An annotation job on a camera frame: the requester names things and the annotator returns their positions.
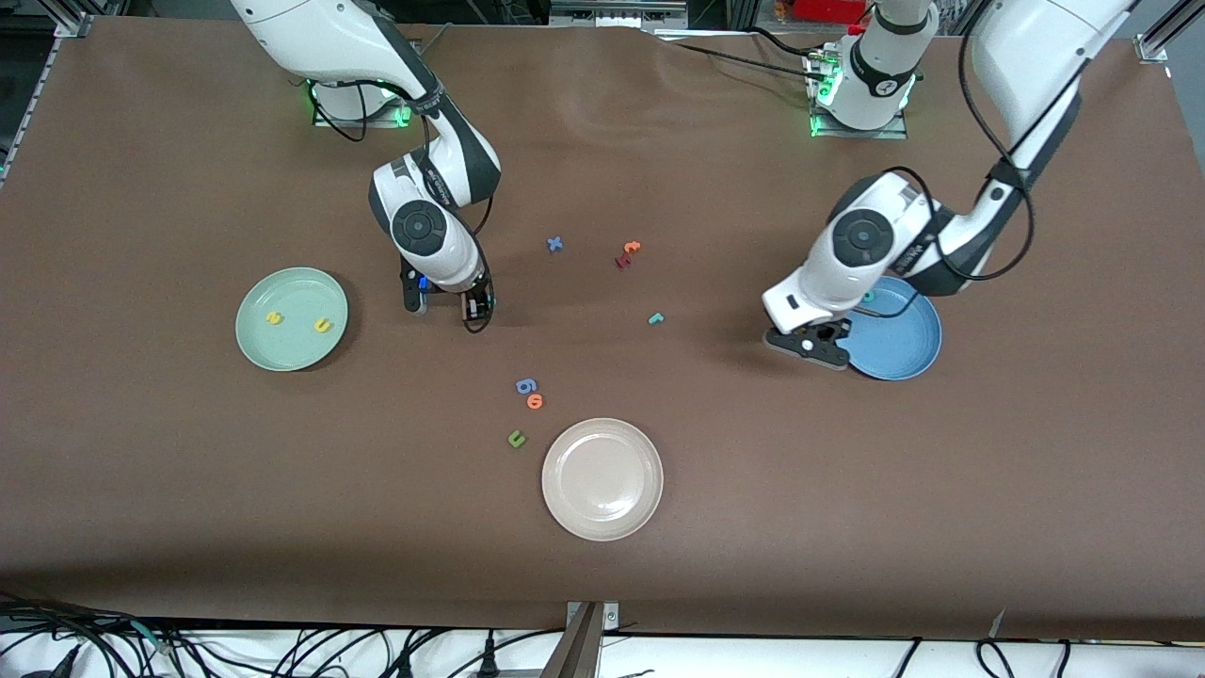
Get blue plate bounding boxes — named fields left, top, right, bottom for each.
left=841, top=275, right=942, bottom=381

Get green plate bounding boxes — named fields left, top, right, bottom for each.
left=235, top=267, right=349, bottom=373

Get brown table cover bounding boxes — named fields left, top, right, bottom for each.
left=0, top=17, right=1205, bottom=641

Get beige plate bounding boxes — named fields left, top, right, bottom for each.
left=541, top=418, right=665, bottom=542

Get red box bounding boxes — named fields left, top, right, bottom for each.
left=791, top=0, right=872, bottom=24

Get aluminium profile beam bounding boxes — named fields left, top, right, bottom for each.
left=541, top=601, right=619, bottom=678

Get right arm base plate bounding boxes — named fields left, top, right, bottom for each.
left=311, top=80, right=418, bottom=128

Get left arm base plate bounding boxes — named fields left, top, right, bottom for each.
left=810, top=47, right=909, bottom=140

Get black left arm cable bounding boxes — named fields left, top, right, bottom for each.
left=880, top=0, right=1084, bottom=283

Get black cable on table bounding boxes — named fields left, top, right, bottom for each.
left=659, top=26, right=831, bottom=78

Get black looped cable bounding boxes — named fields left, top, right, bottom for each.
left=974, top=638, right=1018, bottom=678

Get aluminium frame corner bracket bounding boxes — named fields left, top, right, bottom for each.
left=1134, top=0, right=1205, bottom=65

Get teal cable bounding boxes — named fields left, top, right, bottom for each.
left=122, top=617, right=175, bottom=655

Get aluminium frame rail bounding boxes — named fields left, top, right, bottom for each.
left=0, top=9, right=95, bottom=189

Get black thick cable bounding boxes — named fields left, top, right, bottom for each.
left=0, top=591, right=133, bottom=641

